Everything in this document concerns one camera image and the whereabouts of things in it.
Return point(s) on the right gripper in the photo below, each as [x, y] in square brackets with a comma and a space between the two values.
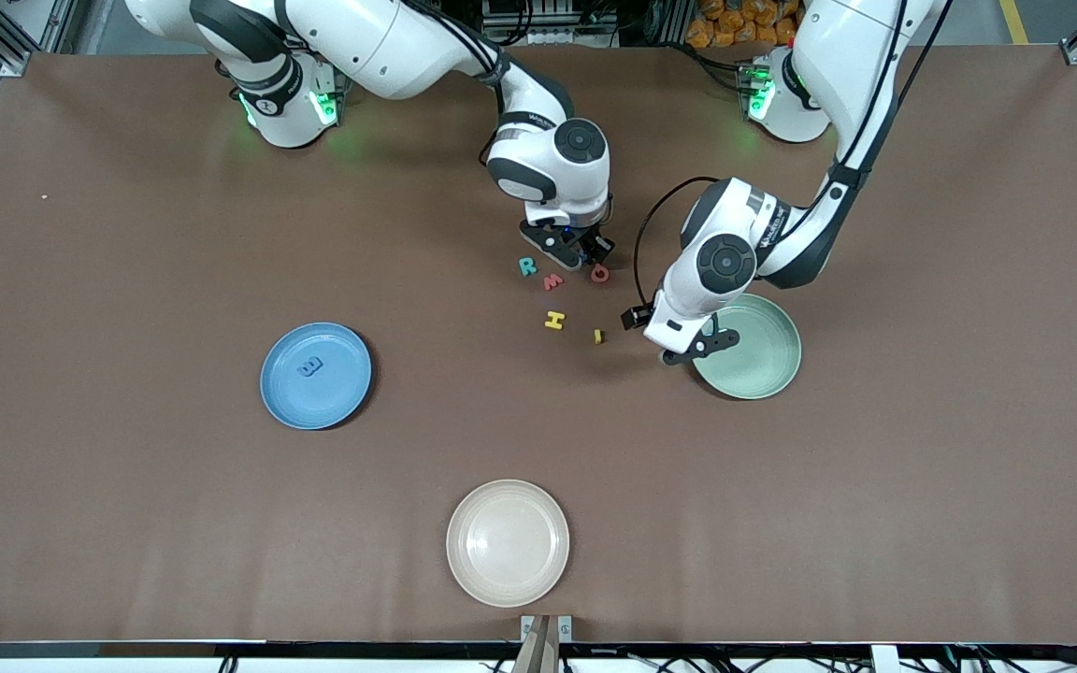
[593, 244]

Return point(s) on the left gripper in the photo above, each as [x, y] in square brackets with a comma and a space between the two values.
[635, 318]

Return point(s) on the red foam letter Q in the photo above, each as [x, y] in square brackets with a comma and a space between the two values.
[600, 273]

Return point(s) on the red foam letter w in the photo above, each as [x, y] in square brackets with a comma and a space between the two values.
[553, 281]

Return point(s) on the teal foam letter R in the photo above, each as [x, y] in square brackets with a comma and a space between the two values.
[527, 266]

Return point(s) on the yellow foam letter H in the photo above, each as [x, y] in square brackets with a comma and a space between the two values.
[553, 321]

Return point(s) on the blue foam letter e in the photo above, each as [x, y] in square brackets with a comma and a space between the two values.
[311, 366]

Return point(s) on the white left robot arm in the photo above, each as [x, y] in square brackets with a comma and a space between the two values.
[847, 56]

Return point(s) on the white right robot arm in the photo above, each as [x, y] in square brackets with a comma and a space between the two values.
[361, 47]

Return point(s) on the green round plate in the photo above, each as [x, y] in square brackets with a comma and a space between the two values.
[763, 355]

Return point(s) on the black electronics rack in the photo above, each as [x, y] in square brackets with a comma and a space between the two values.
[548, 23]

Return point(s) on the orange objects pile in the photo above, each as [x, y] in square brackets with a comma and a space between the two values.
[725, 23]

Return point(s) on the beige round plate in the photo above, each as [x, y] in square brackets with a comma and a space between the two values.
[508, 543]

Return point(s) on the blue round plate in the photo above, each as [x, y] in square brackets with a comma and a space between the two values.
[316, 376]

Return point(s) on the small metal bracket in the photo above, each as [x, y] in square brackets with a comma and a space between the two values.
[527, 624]

